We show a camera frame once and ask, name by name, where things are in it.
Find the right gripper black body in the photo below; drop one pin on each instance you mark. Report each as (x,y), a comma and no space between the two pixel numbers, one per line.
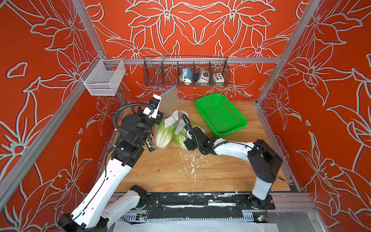
(192,145)

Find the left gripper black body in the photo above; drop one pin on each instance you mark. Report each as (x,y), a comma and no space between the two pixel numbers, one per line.
(139,111)

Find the chinese cabbage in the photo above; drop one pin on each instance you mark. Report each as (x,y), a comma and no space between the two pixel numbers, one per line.
(164,135)

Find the clear zip-top bag blue seal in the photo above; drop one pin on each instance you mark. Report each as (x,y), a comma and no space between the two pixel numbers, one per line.
(170,107)

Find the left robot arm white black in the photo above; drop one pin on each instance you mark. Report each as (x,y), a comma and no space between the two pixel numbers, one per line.
(133,123)

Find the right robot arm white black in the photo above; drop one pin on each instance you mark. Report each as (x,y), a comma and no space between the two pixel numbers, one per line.
(265,162)

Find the green plastic basket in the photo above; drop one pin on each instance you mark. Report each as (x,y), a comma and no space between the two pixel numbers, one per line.
(220,114)

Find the blue white device in basket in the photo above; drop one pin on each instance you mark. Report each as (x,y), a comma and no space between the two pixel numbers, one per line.
(186,77)

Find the white round dial device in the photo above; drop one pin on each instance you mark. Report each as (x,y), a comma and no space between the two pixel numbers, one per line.
(202,77)

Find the white button box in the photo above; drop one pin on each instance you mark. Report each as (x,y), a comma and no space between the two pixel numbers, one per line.
(218,79)

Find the black wire wall basket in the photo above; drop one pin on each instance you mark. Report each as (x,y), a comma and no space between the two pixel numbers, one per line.
(164,71)

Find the clear acrylic wall bin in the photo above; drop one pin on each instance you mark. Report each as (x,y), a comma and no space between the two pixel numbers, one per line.
(102,78)

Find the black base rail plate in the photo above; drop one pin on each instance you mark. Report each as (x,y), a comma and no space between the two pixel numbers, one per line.
(221,206)

